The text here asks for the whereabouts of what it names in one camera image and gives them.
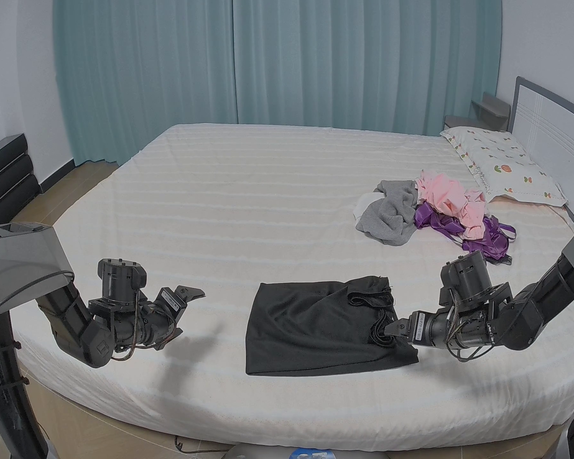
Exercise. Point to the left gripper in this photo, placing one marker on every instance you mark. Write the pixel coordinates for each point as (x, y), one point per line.
(160, 321)

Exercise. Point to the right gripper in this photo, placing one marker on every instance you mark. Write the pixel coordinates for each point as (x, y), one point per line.
(433, 330)

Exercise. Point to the black T-shirt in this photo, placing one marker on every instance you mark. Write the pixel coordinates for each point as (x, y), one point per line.
(306, 332)

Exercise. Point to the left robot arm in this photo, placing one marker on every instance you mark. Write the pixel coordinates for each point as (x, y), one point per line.
(28, 266)

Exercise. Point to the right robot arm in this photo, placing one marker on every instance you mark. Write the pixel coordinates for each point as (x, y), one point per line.
(535, 304)

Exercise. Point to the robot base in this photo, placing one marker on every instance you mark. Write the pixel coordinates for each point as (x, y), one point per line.
(268, 452)

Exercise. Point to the bed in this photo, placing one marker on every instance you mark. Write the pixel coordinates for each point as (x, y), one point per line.
(244, 199)

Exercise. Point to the grey garment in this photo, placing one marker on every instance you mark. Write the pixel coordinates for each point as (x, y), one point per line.
(387, 213)

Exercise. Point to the purple garment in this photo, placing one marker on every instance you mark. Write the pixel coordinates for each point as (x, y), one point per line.
(488, 244)

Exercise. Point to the white garment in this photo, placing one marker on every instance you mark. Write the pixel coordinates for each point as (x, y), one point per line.
(363, 206)

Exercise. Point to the pink garment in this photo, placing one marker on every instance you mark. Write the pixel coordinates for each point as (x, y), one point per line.
(445, 194)

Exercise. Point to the white printed pillow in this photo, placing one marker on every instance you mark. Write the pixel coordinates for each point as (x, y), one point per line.
(502, 160)

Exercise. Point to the black chest of drawers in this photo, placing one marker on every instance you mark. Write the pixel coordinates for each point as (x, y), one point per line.
(5, 179)

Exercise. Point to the grey bedside table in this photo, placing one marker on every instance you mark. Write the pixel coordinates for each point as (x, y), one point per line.
(480, 112)

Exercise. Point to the blue-green curtain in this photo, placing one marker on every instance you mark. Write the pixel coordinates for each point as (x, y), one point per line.
(363, 50)
(148, 65)

